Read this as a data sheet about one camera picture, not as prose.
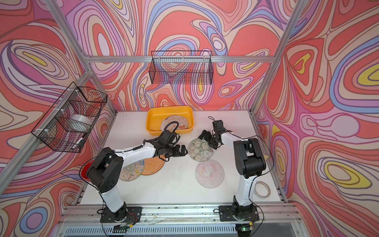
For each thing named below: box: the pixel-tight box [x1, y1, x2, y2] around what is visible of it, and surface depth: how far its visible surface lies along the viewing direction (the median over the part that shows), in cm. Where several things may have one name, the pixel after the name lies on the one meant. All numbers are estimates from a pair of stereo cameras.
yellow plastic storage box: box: [146, 105, 195, 136], surface depth 118 cm
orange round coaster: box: [141, 154, 166, 176], surface depth 91 cm
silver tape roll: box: [68, 114, 94, 133], surface depth 73 cm
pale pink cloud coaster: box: [194, 158, 226, 189], surface depth 88 cm
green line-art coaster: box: [188, 137, 214, 162], surface depth 98 cm
